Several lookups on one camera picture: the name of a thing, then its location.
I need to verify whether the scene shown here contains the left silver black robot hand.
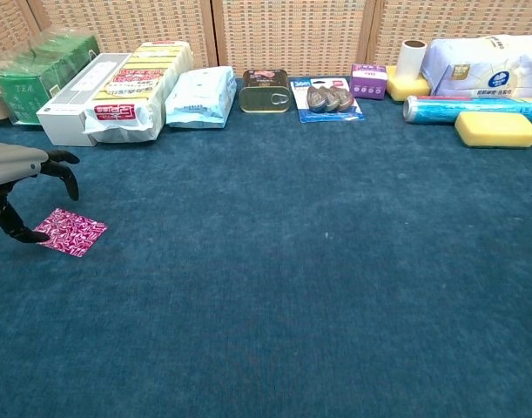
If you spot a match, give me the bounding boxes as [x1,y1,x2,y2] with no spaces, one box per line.
[0,142,81,244]

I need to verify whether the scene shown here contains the magenta patterned card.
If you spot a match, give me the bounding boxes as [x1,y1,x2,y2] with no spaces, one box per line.
[32,207,109,259]

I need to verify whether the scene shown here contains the white power strip box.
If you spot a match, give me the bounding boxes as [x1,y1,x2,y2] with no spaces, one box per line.
[36,52,132,147]

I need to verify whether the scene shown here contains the clear box green tea bags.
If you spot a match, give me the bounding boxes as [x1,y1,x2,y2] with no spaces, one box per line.
[0,28,102,126]

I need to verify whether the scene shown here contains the yellow sponge multipack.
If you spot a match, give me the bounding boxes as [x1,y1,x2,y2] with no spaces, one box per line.
[82,40,195,144]

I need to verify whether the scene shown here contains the light blue wet wipes pack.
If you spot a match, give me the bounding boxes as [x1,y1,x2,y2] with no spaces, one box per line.
[164,65,239,130]

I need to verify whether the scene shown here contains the black gold meat can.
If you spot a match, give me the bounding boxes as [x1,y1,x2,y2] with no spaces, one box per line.
[238,68,292,114]

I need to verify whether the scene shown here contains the wicker folding screen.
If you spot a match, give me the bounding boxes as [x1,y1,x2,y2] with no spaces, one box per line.
[0,0,532,79]

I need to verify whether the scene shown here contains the blue blister pack with hooks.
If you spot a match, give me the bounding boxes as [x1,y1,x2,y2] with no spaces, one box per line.
[289,77,366,125]

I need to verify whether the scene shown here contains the blue felt table cover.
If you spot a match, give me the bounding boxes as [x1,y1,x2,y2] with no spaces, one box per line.
[0,77,532,418]

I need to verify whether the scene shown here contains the small purple box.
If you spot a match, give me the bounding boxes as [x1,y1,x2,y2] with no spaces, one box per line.
[348,63,388,101]

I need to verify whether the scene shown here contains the yellow sponge under paper roll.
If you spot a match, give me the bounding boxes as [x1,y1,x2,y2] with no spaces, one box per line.
[385,64,432,104]

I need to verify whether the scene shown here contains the white paper roll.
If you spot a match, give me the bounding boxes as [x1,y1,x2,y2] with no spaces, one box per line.
[398,39,428,83]

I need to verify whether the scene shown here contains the blue food wrap roll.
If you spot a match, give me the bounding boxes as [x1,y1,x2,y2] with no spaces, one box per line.
[402,95,532,127]

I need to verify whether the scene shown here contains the white tissue pack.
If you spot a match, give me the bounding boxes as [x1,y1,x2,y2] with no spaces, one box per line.
[420,34,532,99]

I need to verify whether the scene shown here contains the yellow sponge with green base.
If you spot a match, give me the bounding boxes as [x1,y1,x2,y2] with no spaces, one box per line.
[454,111,532,150]

